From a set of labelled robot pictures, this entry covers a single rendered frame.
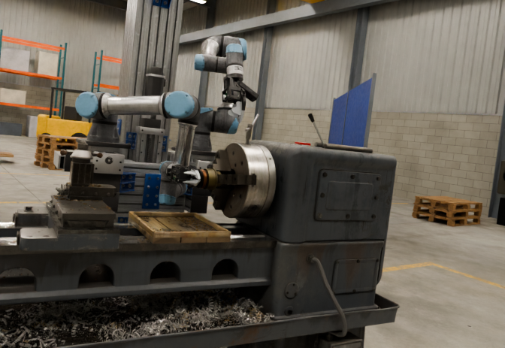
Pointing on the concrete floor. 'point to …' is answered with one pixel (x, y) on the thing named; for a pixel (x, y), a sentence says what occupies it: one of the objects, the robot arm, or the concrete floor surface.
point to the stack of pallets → (52, 149)
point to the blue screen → (352, 116)
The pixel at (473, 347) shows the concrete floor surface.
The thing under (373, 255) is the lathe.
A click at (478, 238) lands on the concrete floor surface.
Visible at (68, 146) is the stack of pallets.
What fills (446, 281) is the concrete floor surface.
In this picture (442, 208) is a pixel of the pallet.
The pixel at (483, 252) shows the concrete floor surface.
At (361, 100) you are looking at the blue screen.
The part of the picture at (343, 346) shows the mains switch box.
